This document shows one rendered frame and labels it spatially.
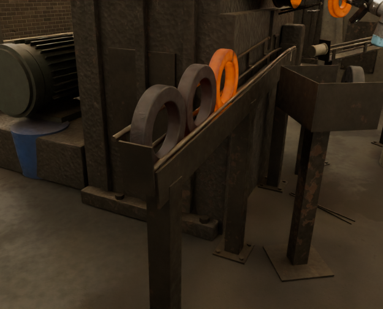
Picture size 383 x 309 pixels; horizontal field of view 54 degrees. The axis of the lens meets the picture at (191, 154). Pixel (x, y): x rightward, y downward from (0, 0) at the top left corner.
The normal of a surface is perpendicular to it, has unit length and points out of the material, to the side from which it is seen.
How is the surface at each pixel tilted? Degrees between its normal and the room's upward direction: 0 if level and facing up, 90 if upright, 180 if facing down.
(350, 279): 0
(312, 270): 0
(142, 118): 58
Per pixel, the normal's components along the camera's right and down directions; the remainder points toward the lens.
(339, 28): -0.64, 0.29
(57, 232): 0.02, -0.92
